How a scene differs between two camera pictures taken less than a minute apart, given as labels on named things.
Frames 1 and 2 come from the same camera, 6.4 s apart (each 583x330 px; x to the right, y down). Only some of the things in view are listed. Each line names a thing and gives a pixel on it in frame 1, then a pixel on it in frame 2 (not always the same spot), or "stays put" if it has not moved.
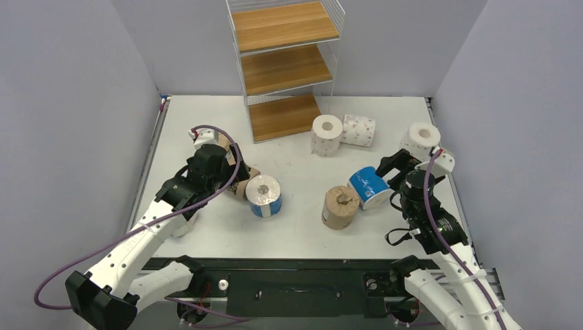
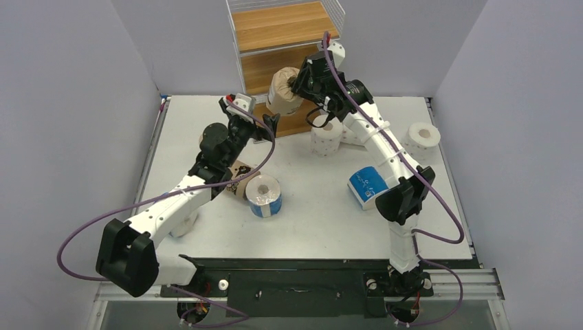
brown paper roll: [339, 205] -> [280, 99]
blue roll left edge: [180, 225] stays put
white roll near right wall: [420, 137] stays put
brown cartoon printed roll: [238, 186] stays put
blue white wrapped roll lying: [372, 191] stays put
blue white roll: [263, 194] stays put
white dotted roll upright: [327, 130] stays put
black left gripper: [231, 170] -> [258, 133]
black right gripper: [403, 168] -> [308, 78]
